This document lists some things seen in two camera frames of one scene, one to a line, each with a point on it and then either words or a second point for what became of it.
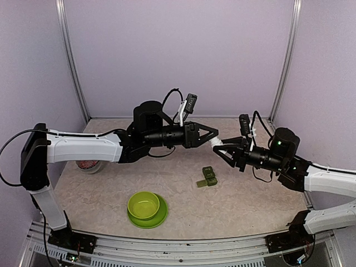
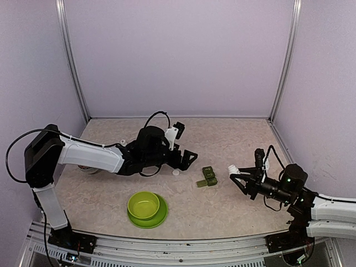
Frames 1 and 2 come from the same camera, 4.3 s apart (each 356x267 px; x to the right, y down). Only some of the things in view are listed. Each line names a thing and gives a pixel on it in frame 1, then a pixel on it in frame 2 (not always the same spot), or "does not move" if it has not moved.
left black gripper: x=191 y=137 to x=185 y=164
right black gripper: x=245 y=146 to x=253 y=184
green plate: x=154 y=221 does not move
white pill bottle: x=215 y=141 to x=233 y=169
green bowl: x=143 y=204 does not move
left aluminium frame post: x=65 y=35 does not move
